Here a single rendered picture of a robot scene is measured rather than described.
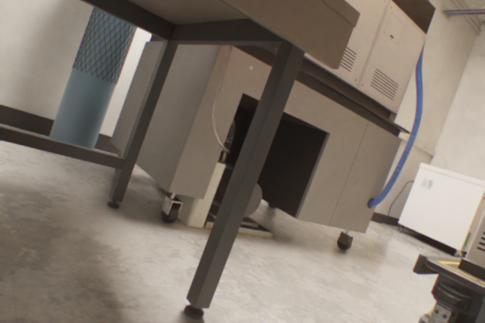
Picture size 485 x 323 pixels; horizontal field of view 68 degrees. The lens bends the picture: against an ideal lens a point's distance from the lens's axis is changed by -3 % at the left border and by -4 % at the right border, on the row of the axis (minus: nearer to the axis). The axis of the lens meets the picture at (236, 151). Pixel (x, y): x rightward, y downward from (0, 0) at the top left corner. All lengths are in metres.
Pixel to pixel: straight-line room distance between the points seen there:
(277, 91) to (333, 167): 1.05
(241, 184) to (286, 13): 0.34
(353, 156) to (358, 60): 0.46
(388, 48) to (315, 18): 1.36
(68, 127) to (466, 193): 3.60
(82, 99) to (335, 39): 1.49
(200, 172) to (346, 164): 0.79
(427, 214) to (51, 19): 3.79
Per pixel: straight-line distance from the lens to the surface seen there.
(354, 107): 1.82
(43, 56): 2.34
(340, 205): 1.90
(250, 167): 0.76
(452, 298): 1.04
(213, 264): 0.80
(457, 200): 4.25
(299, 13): 0.69
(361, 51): 1.89
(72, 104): 2.02
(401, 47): 2.15
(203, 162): 1.33
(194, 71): 1.40
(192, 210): 1.45
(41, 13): 2.34
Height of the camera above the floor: 0.41
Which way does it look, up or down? 3 degrees down
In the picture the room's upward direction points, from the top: 20 degrees clockwise
